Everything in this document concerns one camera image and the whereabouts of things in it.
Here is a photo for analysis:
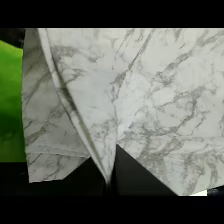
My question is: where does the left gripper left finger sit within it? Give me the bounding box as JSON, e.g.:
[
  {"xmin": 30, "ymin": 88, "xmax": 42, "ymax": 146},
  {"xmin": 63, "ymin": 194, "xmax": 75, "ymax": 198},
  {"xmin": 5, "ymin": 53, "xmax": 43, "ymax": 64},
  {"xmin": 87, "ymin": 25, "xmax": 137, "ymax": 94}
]
[{"xmin": 63, "ymin": 157, "xmax": 108, "ymax": 197}]

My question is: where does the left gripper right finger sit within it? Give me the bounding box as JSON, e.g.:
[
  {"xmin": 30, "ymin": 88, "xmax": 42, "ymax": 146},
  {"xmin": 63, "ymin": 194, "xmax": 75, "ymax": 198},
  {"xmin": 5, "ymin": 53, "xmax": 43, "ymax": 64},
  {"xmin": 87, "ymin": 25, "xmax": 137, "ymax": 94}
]
[{"xmin": 110, "ymin": 143, "xmax": 178, "ymax": 197}]

